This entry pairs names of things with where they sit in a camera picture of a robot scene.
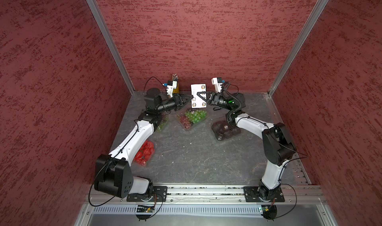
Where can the clear box dark grapes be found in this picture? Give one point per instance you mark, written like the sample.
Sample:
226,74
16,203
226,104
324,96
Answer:
162,125

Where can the circuit board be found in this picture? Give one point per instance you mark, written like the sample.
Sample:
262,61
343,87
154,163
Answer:
269,212
145,212

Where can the pencils in bucket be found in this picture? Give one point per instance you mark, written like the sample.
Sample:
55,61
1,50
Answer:
175,80

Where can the right circuit board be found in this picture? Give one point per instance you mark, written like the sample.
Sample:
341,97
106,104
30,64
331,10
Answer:
269,212

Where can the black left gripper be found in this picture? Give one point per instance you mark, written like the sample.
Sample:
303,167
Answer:
178,100

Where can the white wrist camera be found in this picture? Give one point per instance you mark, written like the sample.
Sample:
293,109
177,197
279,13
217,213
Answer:
218,83
170,86

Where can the left circuit board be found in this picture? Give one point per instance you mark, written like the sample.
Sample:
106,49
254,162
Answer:
145,212

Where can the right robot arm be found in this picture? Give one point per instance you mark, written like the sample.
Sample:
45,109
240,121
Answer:
277,143

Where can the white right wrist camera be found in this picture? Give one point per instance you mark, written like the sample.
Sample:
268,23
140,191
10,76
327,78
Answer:
218,83

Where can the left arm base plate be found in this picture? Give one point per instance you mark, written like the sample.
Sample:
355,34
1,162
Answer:
153,194

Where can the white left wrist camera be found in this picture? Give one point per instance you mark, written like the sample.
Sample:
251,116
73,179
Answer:
170,86

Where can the yellow metal pencil bucket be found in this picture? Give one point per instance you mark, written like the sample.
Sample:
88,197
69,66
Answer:
176,90

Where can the clear box dark plums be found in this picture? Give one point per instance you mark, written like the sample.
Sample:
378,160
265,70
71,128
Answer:
221,133

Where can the clear box strawberries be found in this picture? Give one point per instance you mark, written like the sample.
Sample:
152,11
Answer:
145,153

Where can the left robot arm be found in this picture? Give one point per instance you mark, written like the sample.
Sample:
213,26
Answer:
113,175

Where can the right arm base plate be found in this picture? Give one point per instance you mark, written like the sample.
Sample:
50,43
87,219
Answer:
262,194

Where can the aluminium front rail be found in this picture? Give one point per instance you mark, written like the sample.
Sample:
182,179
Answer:
236,194

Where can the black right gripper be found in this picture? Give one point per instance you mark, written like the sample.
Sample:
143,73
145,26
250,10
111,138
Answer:
213,98

